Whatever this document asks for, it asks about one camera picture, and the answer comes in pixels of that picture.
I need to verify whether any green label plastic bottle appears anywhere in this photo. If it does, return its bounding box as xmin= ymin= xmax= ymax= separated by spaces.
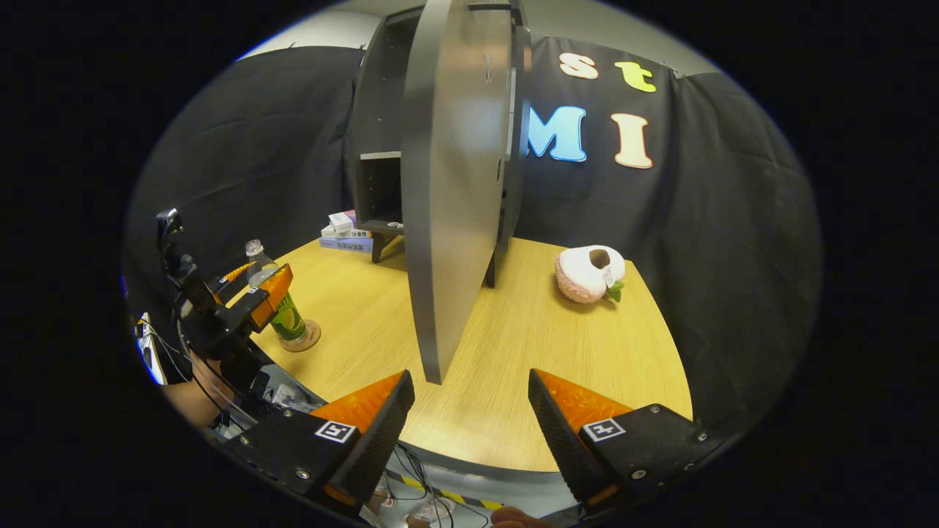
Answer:
xmin=244 ymin=239 xmax=309 ymax=344

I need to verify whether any dark grey cabinet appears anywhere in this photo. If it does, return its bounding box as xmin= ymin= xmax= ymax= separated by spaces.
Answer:
xmin=345 ymin=0 xmax=533 ymax=288

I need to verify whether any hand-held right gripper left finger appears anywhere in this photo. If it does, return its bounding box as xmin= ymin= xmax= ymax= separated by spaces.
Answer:
xmin=220 ymin=369 xmax=416 ymax=514

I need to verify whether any blue white book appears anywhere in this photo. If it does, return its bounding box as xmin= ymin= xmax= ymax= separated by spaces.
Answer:
xmin=319 ymin=227 xmax=375 ymax=254

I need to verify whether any pink white plush toy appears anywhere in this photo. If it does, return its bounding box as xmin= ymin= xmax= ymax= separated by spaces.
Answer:
xmin=555 ymin=245 xmax=626 ymax=305

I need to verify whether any yellow black hazard tape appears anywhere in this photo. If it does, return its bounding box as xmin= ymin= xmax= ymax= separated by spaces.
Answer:
xmin=385 ymin=469 xmax=505 ymax=512

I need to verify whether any grey cabinet door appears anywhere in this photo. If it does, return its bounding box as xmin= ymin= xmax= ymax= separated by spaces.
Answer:
xmin=401 ymin=0 xmax=514 ymax=385

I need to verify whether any black backdrop cloth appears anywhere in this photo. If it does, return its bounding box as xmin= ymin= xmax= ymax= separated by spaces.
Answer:
xmin=125 ymin=33 xmax=822 ymax=441

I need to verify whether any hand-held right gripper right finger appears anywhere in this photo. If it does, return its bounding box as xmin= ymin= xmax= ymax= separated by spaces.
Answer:
xmin=528 ymin=368 xmax=723 ymax=514

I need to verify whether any round cork coaster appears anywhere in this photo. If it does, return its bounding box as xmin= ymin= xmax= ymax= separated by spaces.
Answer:
xmin=279 ymin=319 xmax=322 ymax=353

